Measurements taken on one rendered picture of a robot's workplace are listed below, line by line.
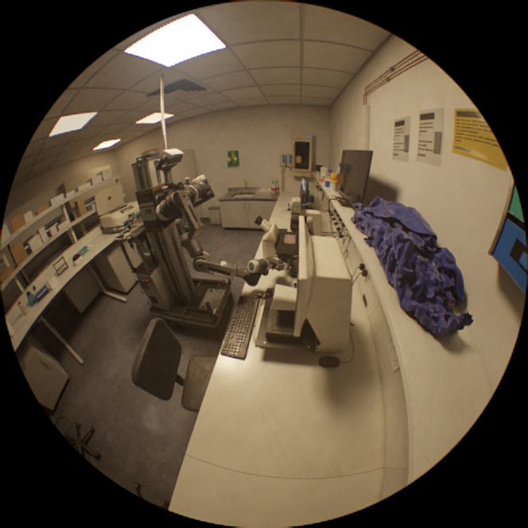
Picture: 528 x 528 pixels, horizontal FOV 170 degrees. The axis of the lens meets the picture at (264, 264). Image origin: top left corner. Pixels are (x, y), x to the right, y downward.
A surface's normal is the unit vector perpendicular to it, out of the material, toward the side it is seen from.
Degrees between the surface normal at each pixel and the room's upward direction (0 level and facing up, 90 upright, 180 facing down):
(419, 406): 0
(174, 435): 0
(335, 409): 0
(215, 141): 90
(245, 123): 90
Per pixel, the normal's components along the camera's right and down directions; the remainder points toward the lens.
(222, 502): -0.03, -0.81
